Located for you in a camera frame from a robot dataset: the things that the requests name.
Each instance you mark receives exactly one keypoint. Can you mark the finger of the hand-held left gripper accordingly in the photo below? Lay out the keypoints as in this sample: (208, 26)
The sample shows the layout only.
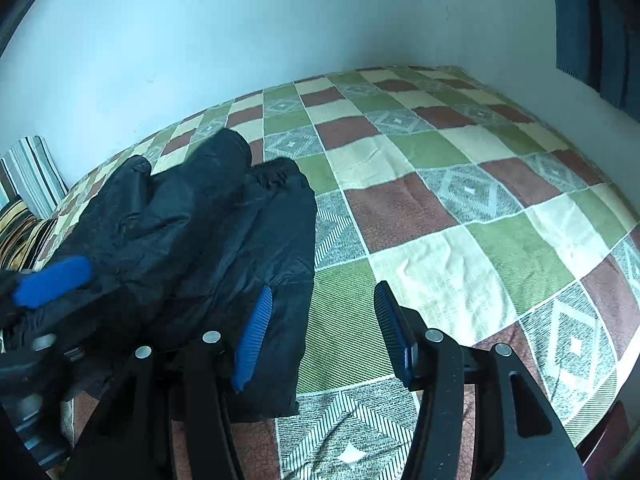
(52, 279)

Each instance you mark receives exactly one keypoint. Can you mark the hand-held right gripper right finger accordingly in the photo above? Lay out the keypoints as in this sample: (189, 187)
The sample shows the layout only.
(392, 327)

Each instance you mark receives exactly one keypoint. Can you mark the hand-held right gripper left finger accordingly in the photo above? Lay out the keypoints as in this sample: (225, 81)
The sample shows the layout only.
(253, 337)

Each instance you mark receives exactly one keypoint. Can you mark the black puffer jacket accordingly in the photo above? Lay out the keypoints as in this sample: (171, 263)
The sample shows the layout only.
(200, 240)

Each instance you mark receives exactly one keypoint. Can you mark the yellow black striped pillow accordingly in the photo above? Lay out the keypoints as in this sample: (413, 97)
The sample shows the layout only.
(22, 240)

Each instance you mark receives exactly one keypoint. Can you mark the grey white striped pillow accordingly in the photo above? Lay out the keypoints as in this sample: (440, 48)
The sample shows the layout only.
(35, 175)

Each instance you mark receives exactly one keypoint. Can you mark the patchwork checkered bedspread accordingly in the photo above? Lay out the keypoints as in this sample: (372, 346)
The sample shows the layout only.
(450, 220)

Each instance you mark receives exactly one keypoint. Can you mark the dark blue curtain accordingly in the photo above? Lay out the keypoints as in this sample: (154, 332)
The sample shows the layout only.
(595, 25)

